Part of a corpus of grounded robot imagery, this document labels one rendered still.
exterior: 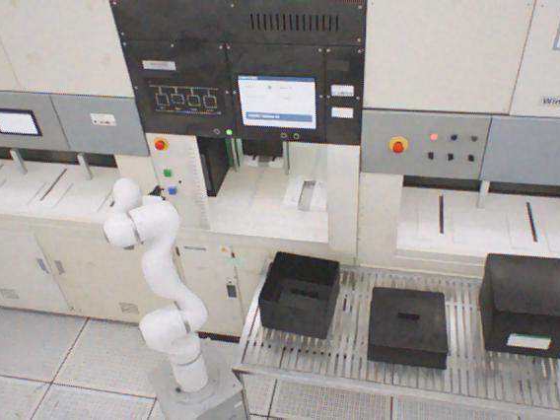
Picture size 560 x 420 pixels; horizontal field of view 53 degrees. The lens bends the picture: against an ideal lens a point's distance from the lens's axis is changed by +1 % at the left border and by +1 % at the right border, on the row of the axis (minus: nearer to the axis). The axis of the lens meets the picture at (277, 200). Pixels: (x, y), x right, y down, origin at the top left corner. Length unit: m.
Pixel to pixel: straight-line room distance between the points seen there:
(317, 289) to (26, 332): 1.92
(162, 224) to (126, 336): 1.79
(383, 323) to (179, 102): 1.16
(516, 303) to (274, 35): 1.26
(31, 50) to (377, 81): 1.31
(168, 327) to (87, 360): 1.56
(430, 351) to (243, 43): 1.29
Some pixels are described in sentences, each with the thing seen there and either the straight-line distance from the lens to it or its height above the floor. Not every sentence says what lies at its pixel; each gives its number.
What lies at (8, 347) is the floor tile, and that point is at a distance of 3.68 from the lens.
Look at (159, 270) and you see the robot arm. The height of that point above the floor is 1.37.
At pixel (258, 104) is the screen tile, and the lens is 2.11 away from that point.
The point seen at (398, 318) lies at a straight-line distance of 2.25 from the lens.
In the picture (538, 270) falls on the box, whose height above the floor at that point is 1.01.
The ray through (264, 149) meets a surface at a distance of 2.88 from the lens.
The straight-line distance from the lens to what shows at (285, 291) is 2.45.
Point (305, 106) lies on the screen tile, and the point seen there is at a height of 1.56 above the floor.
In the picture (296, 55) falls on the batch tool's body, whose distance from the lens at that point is 1.99.
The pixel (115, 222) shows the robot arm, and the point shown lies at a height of 1.55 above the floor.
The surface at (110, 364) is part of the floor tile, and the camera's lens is 3.36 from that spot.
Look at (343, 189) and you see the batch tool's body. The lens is 2.22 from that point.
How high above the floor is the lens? 2.63
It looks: 40 degrees down
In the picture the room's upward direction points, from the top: 5 degrees counter-clockwise
